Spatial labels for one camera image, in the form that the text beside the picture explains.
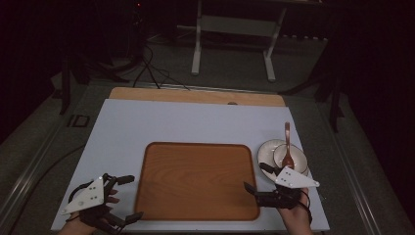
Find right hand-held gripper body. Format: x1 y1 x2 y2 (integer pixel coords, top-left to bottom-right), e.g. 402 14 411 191
254 165 321 211

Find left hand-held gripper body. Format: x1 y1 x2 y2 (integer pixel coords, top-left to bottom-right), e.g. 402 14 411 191
60 172 129 235

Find white round plate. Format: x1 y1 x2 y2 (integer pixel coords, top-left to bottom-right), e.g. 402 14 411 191
256 138 310 182

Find person's left hand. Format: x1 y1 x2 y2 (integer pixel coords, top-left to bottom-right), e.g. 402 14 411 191
57 188 121 235

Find person's right hand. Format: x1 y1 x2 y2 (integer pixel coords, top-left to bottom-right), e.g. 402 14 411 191
277 187 315 235

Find small white bowl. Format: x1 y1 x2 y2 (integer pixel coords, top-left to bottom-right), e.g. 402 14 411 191
272 143 308 174

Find brown spoon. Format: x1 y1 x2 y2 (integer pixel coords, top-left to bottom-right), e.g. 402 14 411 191
281 121 296 170

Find pale blue table mat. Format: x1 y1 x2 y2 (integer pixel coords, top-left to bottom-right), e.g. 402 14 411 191
50 98 331 234

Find brown wooden tray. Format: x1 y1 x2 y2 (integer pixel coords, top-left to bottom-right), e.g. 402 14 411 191
133 141 261 222

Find black floor socket plate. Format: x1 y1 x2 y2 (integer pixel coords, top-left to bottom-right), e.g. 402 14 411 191
67 114 91 128

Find black stand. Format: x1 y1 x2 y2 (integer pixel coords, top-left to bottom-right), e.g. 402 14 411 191
48 53 131 116
278 30 346 133

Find white metal stand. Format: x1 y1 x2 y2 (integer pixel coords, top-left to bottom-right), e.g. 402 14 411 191
190 0 289 83

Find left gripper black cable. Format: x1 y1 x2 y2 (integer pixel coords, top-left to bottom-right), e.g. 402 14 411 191
67 180 96 205

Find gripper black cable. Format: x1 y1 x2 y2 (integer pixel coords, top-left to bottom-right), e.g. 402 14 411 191
299 189 313 225
67 180 96 205

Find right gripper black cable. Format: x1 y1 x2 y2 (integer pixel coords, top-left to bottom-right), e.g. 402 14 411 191
299 189 313 225

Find grey floor rail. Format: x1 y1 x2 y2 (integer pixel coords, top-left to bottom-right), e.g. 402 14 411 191
321 107 385 235
0 120 67 229

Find black floor cables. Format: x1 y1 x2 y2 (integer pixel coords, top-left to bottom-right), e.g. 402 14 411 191
131 43 192 92

